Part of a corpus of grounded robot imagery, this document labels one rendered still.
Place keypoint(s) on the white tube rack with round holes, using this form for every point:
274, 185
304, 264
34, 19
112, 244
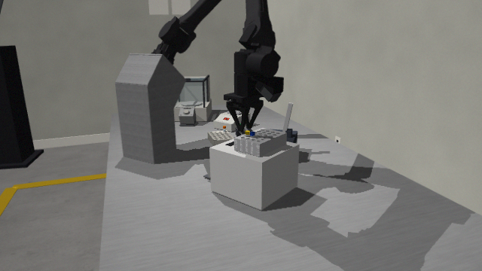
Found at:
218, 137

